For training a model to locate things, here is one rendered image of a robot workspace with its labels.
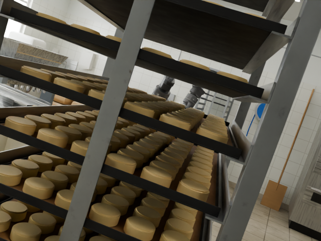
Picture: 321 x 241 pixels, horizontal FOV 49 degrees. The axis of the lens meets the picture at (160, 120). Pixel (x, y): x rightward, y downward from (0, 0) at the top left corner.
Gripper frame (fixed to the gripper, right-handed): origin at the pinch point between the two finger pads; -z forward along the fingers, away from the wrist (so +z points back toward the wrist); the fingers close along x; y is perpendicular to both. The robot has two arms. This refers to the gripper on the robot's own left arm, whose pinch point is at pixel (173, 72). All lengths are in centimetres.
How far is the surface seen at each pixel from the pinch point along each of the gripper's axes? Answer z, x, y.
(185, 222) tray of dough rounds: -20, -126, -7
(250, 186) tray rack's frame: -38, -134, -7
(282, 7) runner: -58, -105, -7
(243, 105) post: -27, -75, 11
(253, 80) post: -35, -72, 10
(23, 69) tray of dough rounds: -32, -120, -43
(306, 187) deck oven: 135, 205, 277
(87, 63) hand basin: 236, 488, -73
